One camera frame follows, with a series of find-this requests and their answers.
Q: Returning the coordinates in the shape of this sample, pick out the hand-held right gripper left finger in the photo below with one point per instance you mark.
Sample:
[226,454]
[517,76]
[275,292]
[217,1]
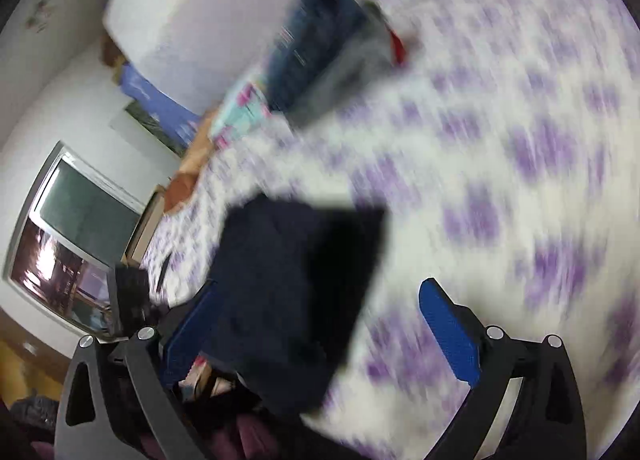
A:
[187,340]

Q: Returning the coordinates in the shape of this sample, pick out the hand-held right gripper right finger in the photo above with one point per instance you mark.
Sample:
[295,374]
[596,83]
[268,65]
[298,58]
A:
[450,335]

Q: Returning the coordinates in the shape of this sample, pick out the black pants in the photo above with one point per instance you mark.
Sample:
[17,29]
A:
[295,290]

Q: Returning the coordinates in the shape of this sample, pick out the wooden headboard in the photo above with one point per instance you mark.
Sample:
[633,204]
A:
[145,225]

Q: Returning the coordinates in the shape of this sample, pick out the person's maroon clothing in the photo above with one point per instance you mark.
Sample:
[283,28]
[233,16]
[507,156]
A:
[240,425]

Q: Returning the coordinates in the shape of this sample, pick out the brown orange pillow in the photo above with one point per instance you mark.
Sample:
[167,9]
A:
[187,174]

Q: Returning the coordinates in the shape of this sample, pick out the purple floral bed sheet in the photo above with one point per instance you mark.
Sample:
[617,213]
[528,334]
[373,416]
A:
[475,190]

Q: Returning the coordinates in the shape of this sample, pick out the teal pink floral folded quilt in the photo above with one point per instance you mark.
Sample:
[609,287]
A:
[242,109]

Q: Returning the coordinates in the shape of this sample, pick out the folded grey cloth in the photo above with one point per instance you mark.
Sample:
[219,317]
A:
[345,74]

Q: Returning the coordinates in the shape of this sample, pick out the red blue folded cloth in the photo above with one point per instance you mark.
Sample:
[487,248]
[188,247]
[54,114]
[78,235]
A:
[397,47]

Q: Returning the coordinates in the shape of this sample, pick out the folded blue jeans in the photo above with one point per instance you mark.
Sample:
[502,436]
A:
[312,44]

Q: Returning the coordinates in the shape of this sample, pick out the window with grey frame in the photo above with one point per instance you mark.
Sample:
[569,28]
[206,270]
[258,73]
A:
[65,240]

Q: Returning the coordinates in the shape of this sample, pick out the small wall decal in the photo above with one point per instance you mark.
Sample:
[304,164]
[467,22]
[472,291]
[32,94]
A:
[40,15]

